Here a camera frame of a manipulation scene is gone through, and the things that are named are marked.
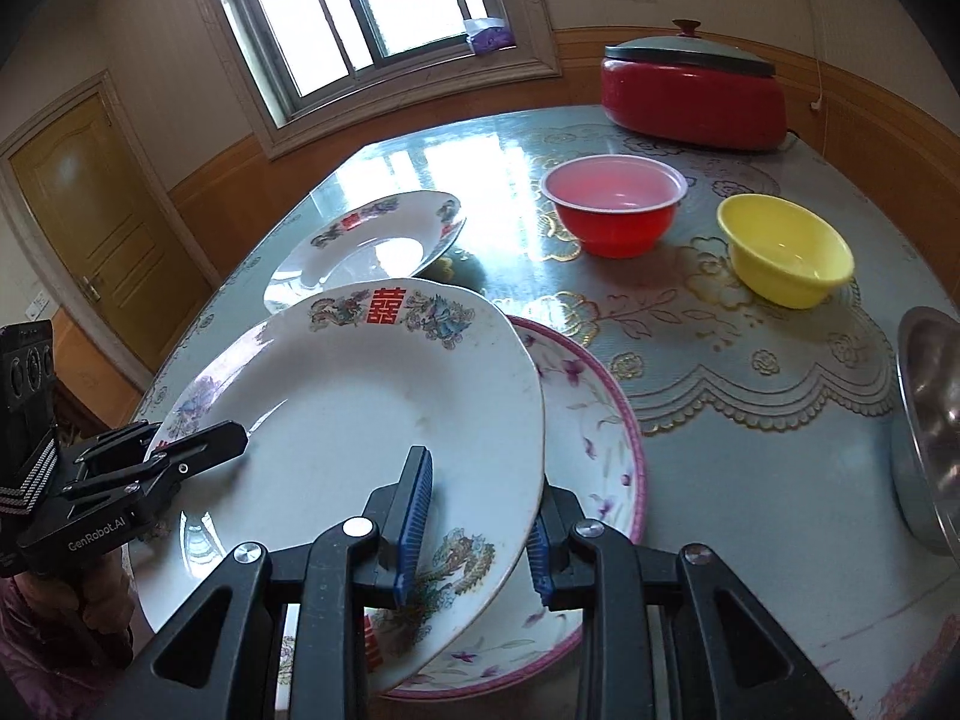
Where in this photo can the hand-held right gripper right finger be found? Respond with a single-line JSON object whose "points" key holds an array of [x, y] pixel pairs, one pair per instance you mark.
{"points": [[540, 562]]}

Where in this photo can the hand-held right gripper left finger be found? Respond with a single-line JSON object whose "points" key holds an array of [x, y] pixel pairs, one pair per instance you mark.
{"points": [[416, 525]]}

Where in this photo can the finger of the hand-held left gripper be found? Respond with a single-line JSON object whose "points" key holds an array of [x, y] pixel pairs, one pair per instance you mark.
{"points": [[206, 444]]}

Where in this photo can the white plate with red characters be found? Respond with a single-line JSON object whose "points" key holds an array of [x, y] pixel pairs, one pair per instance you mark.
{"points": [[337, 420], [375, 255]]}

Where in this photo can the red plastic bowl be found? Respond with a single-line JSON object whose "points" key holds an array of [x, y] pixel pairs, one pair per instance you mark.
{"points": [[615, 229]]}

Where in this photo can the yellow plastic bowl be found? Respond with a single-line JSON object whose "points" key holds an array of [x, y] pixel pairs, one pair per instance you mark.
{"points": [[780, 270]]}

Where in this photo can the stainless steel bowl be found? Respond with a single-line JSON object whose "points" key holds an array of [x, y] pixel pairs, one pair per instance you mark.
{"points": [[926, 427]]}

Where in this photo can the person's left forearm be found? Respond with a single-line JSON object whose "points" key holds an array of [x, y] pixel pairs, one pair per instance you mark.
{"points": [[30, 615]]}

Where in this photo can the pink rimmed floral plate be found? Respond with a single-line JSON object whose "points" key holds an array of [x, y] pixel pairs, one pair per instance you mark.
{"points": [[585, 420]]}

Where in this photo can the floral tablecloth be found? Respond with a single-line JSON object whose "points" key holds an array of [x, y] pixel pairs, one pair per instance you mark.
{"points": [[750, 480]]}

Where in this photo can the yellow wooden door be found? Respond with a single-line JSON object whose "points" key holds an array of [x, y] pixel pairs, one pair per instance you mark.
{"points": [[90, 202]]}

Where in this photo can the window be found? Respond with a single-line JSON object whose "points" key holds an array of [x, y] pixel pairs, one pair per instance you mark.
{"points": [[315, 15]]}

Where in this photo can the red electric pot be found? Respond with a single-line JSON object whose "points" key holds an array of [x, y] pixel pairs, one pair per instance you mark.
{"points": [[690, 109]]}

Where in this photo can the purple packet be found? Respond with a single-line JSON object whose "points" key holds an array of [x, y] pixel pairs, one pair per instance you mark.
{"points": [[487, 36]]}

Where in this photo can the grey pot lid red knob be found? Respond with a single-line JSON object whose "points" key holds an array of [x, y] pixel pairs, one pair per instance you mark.
{"points": [[690, 52]]}

